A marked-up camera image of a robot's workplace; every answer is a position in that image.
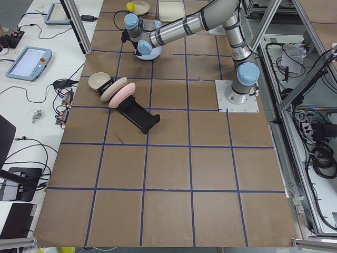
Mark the black power adapter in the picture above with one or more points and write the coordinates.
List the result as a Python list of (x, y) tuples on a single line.
[(88, 18)]

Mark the blue teach pendant far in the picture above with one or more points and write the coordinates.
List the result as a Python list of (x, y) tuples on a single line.
[(56, 15)]

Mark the cream round plate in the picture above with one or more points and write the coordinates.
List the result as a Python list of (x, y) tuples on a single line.
[(140, 7)]

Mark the blue plate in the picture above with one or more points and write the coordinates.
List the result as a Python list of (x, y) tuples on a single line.
[(153, 55)]

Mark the pink plate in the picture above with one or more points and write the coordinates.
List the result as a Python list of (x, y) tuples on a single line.
[(122, 94)]

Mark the yellow lemon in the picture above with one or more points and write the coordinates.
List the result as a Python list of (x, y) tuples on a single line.
[(130, 7)]

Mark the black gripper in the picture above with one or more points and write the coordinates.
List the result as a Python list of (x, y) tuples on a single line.
[(136, 49)]

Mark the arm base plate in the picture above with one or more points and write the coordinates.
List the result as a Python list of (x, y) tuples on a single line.
[(231, 102)]

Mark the aluminium frame post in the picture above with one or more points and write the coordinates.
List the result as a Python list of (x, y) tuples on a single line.
[(76, 23)]

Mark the grey metal clamp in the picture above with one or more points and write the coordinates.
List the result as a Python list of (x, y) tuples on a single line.
[(37, 115)]

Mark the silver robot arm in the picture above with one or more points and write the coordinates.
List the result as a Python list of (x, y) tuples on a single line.
[(145, 35)]

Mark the blue teach pendant near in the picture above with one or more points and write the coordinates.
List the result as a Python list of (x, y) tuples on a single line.
[(29, 65)]

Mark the black dish rack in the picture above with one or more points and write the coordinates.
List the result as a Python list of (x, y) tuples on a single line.
[(135, 113)]

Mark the cream bowl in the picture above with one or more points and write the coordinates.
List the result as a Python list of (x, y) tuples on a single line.
[(97, 81)]

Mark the cream plate in rack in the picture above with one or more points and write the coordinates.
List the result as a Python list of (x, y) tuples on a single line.
[(113, 89)]

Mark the white rectangular tray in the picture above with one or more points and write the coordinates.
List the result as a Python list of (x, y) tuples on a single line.
[(170, 10)]

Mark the blue teach pendant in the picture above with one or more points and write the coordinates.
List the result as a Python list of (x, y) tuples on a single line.
[(29, 65), (56, 15)]

